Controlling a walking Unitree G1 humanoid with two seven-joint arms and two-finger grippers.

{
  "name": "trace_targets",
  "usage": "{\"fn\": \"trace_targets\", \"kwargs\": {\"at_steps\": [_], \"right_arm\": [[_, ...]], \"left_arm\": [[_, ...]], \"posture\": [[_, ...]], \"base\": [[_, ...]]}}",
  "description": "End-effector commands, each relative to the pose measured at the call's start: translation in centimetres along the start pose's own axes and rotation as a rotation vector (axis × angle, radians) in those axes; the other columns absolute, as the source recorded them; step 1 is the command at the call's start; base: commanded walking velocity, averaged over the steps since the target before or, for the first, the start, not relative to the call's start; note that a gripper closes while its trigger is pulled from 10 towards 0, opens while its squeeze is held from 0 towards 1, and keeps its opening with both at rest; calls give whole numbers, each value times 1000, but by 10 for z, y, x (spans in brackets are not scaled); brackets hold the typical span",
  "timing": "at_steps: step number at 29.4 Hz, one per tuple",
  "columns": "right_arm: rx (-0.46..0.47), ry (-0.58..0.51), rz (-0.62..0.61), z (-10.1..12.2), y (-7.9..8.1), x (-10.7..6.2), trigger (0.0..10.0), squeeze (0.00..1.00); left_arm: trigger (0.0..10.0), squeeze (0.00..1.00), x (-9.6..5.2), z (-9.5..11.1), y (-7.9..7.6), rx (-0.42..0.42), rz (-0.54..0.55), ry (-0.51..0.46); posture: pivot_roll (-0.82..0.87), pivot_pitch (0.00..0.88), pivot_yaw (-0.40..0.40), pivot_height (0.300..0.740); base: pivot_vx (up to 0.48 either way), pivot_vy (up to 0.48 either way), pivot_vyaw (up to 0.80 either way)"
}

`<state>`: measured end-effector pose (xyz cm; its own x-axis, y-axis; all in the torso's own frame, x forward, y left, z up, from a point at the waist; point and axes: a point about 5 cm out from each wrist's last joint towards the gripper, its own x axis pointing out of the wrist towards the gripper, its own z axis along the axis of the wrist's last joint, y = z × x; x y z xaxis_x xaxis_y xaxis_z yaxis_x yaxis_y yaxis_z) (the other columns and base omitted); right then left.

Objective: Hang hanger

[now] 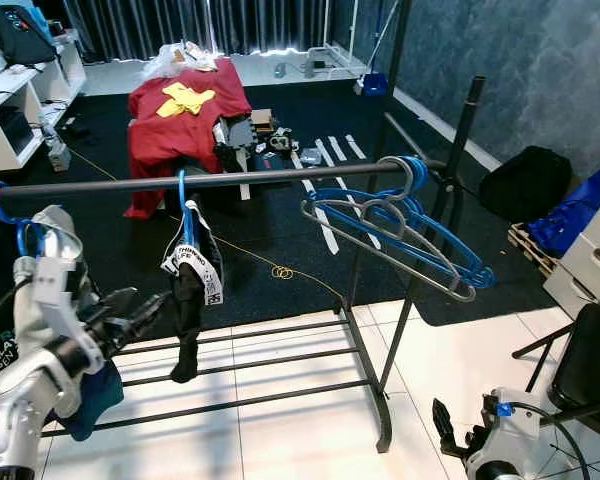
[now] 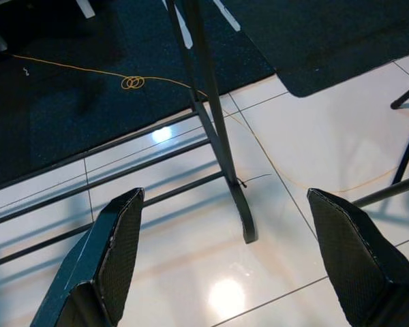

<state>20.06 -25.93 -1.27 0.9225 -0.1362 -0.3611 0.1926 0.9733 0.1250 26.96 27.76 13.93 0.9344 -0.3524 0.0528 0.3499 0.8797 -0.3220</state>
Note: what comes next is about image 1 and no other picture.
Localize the white plastic bag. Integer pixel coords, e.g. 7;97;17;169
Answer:
143;42;221;79

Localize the dark pleated curtain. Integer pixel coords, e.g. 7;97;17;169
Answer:
62;0;356;61

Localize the white shelf unit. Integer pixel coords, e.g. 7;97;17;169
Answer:
0;40;88;173

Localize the blue fabric bag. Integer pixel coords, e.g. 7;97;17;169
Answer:
525;166;600;257

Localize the black chair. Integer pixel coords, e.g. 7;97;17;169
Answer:
510;300;600;446

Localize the wooden pallet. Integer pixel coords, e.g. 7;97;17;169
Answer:
507;222;561;278

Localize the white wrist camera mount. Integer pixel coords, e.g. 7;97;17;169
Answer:
35;255;81;371
470;388;543;471

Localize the black metal clothes rack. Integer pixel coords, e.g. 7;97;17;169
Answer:
0;0;486;453

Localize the grey plastic hanger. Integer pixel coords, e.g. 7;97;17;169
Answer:
300;155;478;303

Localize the black soft bag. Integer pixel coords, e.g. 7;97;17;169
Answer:
478;146;573;224

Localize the black garment with white label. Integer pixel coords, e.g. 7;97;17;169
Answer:
160;200;226;386

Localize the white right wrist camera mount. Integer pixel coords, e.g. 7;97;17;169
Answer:
470;388;543;471

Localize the black backpack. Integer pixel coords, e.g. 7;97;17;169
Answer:
0;4;59;67

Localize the blue dustpan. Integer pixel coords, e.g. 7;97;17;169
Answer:
358;70;389;98

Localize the white cabinet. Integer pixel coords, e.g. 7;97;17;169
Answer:
543;185;600;321

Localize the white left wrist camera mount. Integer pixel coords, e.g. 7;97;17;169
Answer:
35;255;81;371

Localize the yellow cloth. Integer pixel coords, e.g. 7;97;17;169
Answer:
160;83;217;119

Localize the red cloth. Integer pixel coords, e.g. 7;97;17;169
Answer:
125;55;253;219

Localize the dark blue garment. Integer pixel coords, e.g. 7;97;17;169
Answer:
55;355;126;443

